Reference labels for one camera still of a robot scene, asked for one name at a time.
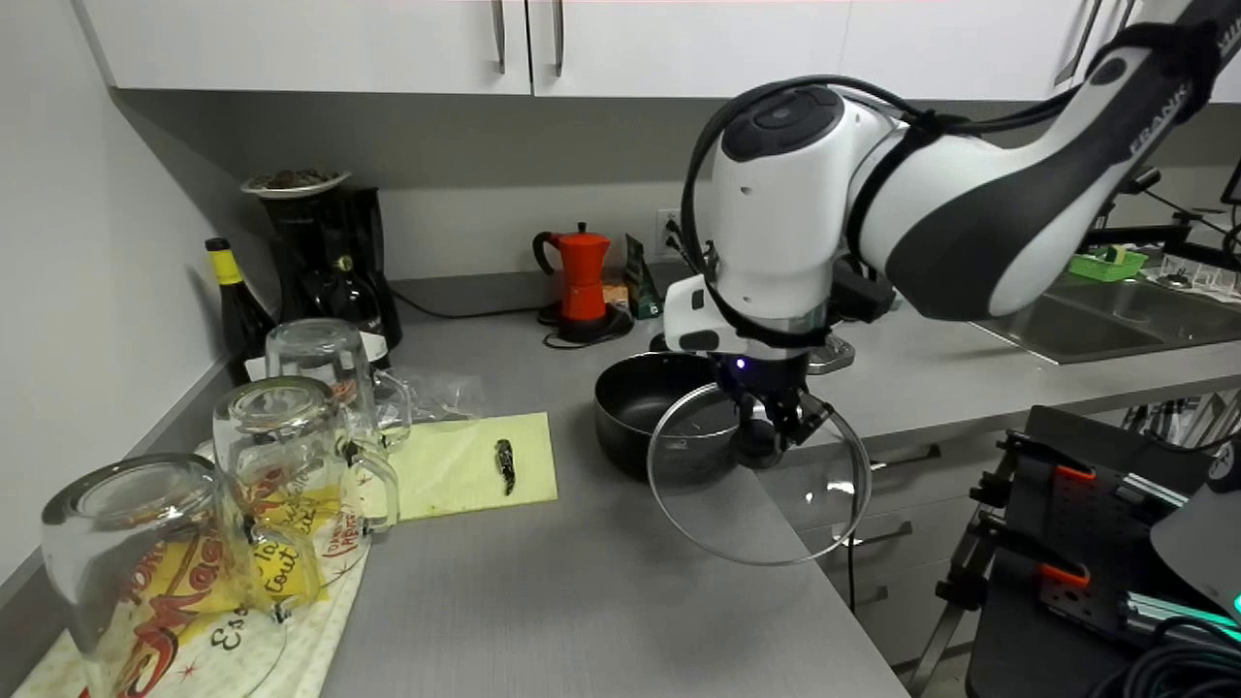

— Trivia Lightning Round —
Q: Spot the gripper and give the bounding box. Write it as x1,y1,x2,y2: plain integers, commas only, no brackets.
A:
715,351,837,453

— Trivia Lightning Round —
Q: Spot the glass lid with black knob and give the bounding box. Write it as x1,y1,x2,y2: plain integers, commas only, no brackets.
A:
647,381,872,567

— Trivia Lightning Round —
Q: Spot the black pot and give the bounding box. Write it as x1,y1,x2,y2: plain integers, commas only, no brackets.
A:
594,351,749,484

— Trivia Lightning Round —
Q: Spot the red moka pot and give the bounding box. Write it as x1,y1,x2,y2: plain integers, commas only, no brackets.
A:
532,222,636,345

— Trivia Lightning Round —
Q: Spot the green packet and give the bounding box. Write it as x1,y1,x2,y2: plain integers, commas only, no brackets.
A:
623,233,666,321

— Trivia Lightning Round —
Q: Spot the drawer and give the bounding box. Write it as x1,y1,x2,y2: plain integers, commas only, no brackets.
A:
810,504,980,594

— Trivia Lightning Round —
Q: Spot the black clamp orange tip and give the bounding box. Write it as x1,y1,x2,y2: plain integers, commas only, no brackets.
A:
934,512,1093,614
968,430,1098,517

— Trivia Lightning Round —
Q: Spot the yellow cloth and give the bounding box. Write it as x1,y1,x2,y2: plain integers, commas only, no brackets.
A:
380,412,559,523

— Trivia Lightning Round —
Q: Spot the clear plastic bag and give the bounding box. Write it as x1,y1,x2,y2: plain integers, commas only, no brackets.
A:
386,368,486,428

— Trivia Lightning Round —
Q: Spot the steel sink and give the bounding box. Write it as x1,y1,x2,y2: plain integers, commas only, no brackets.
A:
968,276,1241,367

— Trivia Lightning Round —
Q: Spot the green sponge tray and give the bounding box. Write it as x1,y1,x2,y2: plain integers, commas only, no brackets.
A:
1067,245,1149,284

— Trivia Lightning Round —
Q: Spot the clear glass mug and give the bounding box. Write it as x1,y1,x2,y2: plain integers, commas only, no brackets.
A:
265,318,414,453
41,454,292,698
211,376,402,614

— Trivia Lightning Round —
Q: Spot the black coffee maker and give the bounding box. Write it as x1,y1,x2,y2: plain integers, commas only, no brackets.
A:
258,184,404,362

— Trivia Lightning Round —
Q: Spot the printed dish towel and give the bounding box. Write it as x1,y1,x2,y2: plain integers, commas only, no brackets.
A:
10,436,375,698

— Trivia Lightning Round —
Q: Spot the plate of coffee grounds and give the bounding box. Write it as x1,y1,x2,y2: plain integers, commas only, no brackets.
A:
241,170,352,201

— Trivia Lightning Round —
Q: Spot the dark wine bottle yellow cap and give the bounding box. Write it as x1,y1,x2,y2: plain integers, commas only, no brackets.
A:
205,238,278,385

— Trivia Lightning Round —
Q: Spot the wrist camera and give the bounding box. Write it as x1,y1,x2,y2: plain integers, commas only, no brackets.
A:
807,256,899,375

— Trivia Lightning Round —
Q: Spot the white wall cabinet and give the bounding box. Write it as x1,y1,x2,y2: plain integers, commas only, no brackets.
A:
73,0,1241,106

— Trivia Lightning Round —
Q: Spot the wall cabinet door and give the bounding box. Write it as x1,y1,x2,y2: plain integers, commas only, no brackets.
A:
526,0,854,100
81,0,533,97

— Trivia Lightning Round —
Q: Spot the coil of black cable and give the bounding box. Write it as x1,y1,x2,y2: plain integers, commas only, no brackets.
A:
1084,617,1241,698

